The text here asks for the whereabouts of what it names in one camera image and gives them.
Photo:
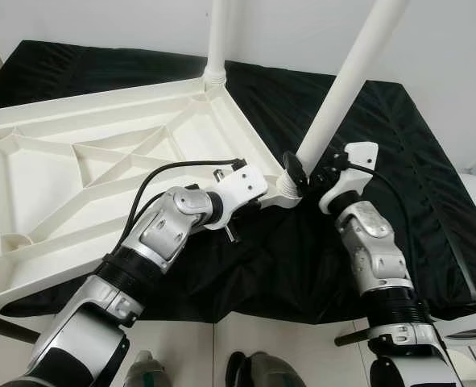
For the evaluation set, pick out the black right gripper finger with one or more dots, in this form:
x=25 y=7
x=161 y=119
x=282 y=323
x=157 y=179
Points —
x=295 y=172

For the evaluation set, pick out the white tapered plastic table leg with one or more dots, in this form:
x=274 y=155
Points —
x=346 y=81
x=220 y=36

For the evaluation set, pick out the white plastic children table top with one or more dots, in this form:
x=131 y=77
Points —
x=28 y=185

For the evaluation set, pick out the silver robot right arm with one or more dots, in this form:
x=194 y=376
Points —
x=374 y=250

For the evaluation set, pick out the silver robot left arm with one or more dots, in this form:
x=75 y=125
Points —
x=161 y=234

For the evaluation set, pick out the black table cloth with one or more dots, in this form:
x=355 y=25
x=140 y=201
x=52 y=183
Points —
x=415 y=201

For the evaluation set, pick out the grey robot right leg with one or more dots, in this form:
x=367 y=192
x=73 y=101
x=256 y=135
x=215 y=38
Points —
x=266 y=371

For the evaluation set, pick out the white floor fan heater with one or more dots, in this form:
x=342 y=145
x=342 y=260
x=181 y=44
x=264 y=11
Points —
x=471 y=330

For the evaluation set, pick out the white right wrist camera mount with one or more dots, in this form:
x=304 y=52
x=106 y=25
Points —
x=358 y=157

